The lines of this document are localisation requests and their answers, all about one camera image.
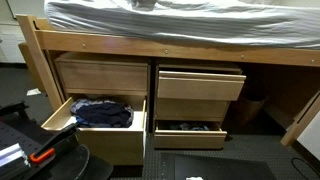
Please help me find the shallow light wooden drawer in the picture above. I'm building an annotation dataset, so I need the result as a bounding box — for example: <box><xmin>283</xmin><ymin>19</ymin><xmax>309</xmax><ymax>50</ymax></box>
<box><xmin>157</xmin><ymin>68</ymin><xmax>247</xmax><ymax>102</ymax></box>

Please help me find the medium wooden drawer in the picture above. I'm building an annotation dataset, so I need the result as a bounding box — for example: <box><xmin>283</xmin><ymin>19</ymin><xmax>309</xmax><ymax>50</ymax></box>
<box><xmin>154</xmin><ymin>98</ymin><xmax>231</xmax><ymax>123</ymax></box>

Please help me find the low wooden drawer with clothes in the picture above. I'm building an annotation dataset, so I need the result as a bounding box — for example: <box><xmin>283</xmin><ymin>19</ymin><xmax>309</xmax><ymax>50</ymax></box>
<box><xmin>153</xmin><ymin>119</ymin><xmax>228</xmax><ymax>150</ymax></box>

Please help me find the large wooden drawer with clothes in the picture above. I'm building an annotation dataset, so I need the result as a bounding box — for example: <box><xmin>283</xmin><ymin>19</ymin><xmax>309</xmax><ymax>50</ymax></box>
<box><xmin>40</xmin><ymin>94</ymin><xmax>148</xmax><ymax>166</ymax></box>

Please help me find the small dark clothes heap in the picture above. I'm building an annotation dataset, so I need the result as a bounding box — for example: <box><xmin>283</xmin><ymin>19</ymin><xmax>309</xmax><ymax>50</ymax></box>
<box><xmin>168</xmin><ymin>122</ymin><xmax>211</xmax><ymax>132</ymax></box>

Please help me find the dark navy clothes pile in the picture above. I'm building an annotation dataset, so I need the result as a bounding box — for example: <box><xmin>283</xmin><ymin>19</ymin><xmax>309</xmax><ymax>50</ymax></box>
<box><xmin>69</xmin><ymin>98</ymin><xmax>135</xmax><ymax>129</ymax></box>

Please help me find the mattress with grey sheet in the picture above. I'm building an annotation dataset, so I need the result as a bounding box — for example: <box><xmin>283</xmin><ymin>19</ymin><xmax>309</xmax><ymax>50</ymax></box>
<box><xmin>44</xmin><ymin>0</ymin><xmax>320</xmax><ymax>50</ymax></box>

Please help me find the brown box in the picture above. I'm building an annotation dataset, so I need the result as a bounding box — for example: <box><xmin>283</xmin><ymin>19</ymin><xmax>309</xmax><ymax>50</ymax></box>
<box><xmin>233</xmin><ymin>94</ymin><xmax>268</xmax><ymax>127</ymax></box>

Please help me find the black box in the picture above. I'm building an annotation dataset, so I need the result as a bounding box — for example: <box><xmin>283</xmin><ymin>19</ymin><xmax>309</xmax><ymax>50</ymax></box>
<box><xmin>159</xmin><ymin>152</ymin><xmax>278</xmax><ymax>180</ymax></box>

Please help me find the black round plate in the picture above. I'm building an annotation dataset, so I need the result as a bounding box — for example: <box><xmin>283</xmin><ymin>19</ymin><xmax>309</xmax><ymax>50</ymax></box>
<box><xmin>39</xmin><ymin>143</ymin><xmax>114</xmax><ymax>180</ymax></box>

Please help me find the white paper sheet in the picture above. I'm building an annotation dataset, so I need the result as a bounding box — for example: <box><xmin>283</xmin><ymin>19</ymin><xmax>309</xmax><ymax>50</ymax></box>
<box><xmin>26</xmin><ymin>87</ymin><xmax>42</xmax><ymax>97</ymax></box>

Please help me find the white cabinet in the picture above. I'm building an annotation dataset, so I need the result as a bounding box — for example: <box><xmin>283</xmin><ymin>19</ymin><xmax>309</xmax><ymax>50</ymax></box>
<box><xmin>0</xmin><ymin>22</ymin><xmax>28</xmax><ymax>64</ymax></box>

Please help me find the wooden bed frame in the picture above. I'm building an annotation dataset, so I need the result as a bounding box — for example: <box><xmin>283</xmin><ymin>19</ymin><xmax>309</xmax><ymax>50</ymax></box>
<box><xmin>15</xmin><ymin>13</ymin><xmax>320</xmax><ymax>147</ymax></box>

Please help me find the orange handled black clamp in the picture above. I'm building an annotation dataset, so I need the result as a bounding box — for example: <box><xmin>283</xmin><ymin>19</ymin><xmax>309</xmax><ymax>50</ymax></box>
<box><xmin>29</xmin><ymin>122</ymin><xmax>81</xmax><ymax>165</ymax></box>

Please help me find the black cable loop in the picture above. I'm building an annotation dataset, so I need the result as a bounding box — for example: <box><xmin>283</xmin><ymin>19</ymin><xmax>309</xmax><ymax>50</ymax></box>
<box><xmin>290</xmin><ymin>157</ymin><xmax>320</xmax><ymax>179</ymax></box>

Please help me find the aluminium rail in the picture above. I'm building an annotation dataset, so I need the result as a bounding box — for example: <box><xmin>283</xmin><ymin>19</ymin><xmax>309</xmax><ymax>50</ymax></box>
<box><xmin>0</xmin><ymin>143</ymin><xmax>32</xmax><ymax>174</ymax></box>

